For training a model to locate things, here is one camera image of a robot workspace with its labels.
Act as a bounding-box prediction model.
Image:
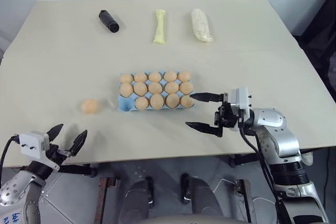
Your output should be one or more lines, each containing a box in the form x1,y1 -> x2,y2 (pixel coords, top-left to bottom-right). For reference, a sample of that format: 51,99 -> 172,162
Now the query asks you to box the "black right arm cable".
237,119 -> 289,224

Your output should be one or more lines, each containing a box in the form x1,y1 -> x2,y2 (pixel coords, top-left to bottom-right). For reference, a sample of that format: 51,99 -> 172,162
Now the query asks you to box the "white crumpled cloth piece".
301,150 -> 314,166

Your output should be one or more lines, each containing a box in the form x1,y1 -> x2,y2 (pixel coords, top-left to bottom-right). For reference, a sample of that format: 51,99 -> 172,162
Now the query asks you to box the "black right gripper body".
214,100 -> 241,131

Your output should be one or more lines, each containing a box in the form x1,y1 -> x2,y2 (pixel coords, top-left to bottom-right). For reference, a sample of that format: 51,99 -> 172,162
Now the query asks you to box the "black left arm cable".
0,134 -> 22,183

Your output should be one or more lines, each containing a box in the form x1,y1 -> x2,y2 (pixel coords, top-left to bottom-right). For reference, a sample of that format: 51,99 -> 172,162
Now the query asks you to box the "dark rounded shape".
122,177 -> 155,224
180,173 -> 224,217

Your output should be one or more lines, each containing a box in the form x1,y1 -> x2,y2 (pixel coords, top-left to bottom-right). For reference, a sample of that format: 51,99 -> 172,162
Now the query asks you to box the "white plastic bag roll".
190,7 -> 215,44

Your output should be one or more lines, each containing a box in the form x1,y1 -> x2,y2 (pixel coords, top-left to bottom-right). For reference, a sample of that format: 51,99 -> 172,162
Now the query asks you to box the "blue egg carton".
117,71 -> 196,112

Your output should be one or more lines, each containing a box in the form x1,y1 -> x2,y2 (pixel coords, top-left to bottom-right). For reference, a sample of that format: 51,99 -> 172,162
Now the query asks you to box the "black plastic bag roll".
98,10 -> 120,34

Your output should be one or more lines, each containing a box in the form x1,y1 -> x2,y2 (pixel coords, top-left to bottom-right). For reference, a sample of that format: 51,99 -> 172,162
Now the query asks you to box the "thin white floor cable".
212,178 -> 277,205

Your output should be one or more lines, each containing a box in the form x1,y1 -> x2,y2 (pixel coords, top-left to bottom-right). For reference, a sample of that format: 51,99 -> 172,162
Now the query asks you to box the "black table leg bracket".
228,153 -> 264,168
58,164 -> 98,178

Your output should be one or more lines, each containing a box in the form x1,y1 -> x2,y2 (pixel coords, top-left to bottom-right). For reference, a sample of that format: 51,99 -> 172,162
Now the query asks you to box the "yellow plastic bag roll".
153,8 -> 168,45

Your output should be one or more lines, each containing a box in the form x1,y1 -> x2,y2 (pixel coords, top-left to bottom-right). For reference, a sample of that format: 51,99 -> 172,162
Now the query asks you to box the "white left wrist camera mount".
19,130 -> 61,170

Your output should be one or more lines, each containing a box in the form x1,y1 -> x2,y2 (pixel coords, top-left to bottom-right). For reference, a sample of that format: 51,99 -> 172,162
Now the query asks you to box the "rusty metal frame bar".
93,176 -> 119,224
234,178 -> 257,224

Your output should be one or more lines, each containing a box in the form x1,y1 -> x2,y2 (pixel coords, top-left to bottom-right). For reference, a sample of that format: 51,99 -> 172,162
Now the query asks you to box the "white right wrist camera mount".
223,86 -> 253,132

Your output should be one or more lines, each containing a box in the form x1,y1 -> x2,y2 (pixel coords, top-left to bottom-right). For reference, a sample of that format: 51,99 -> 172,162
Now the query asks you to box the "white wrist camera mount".
19,130 -> 61,170
223,86 -> 253,132

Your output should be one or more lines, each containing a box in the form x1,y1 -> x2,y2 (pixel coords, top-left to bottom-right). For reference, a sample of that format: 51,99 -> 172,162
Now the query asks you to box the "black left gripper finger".
46,123 -> 65,144
68,129 -> 88,157

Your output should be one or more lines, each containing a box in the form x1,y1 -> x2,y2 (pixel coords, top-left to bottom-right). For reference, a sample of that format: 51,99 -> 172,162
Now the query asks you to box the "brown egg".
165,81 -> 180,95
119,82 -> 134,97
179,81 -> 195,95
177,71 -> 192,82
150,93 -> 165,110
180,95 -> 195,109
133,82 -> 148,97
120,73 -> 134,84
134,96 -> 150,110
80,99 -> 100,115
148,71 -> 162,82
163,70 -> 178,82
165,93 -> 181,109
148,81 -> 163,95
134,72 -> 148,83

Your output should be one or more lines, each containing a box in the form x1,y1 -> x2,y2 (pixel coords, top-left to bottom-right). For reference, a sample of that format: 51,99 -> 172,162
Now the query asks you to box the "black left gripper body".
46,144 -> 73,167

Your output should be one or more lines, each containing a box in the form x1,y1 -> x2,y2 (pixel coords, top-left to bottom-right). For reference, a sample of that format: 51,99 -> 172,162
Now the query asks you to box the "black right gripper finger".
185,121 -> 224,138
189,92 -> 224,103

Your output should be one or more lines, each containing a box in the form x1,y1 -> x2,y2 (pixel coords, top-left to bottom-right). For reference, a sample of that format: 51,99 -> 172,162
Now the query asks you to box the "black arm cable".
237,119 -> 289,224
0,134 -> 22,183

